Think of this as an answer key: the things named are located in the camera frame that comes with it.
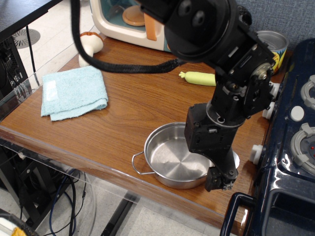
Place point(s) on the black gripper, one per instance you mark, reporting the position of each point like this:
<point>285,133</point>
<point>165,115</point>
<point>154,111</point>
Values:
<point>213,141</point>

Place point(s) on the small stainless steel pan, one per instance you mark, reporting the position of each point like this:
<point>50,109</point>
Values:
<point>170,160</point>

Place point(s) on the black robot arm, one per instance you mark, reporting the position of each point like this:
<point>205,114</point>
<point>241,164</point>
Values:
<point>211,32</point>

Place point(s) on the light blue folded cloth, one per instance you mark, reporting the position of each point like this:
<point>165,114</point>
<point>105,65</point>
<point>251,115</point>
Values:
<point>72,93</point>

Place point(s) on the white stove knob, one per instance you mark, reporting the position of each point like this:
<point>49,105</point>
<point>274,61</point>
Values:
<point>256,154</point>
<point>274,89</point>
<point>267,113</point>

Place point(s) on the dark blue toy stove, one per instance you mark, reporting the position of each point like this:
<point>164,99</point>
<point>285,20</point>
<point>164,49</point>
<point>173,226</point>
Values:
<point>283,203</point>

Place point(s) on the pineapple slices can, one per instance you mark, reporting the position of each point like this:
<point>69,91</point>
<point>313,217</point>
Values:
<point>277,44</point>

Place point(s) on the orange toy plate in microwave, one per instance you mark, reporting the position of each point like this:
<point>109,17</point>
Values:
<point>134,16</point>

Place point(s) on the plush mushroom toy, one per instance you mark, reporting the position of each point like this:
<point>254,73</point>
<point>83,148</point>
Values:
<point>92,43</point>

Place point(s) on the toy microwave oven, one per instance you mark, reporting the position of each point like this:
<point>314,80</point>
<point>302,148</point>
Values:
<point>107,17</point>

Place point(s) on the black desk top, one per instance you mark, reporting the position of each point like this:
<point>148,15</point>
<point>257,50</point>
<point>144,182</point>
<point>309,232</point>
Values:
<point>16,14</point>

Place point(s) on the black table leg frame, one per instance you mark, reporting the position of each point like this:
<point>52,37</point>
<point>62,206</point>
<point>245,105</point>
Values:
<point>119,215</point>

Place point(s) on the spoon with green carrot handle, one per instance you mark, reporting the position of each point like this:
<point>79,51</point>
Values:
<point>198,78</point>

